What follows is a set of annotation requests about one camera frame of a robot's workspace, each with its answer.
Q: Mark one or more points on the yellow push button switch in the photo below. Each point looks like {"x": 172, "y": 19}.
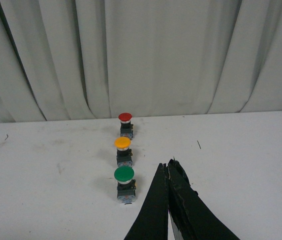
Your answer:
{"x": 123, "y": 152}

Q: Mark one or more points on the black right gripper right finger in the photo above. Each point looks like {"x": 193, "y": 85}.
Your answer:
{"x": 191, "y": 219}

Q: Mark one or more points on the white pleated curtain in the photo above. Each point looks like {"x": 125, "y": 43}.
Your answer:
{"x": 95, "y": 59}

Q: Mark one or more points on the red push button switch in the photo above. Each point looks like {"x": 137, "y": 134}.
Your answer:
{"x": 126, "y": 128}

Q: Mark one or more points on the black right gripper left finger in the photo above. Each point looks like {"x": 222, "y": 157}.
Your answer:
{"x": 152, "y": 220}

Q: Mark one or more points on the green push button switch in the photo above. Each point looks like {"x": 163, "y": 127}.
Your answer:
{"x": 126, "y": 184}

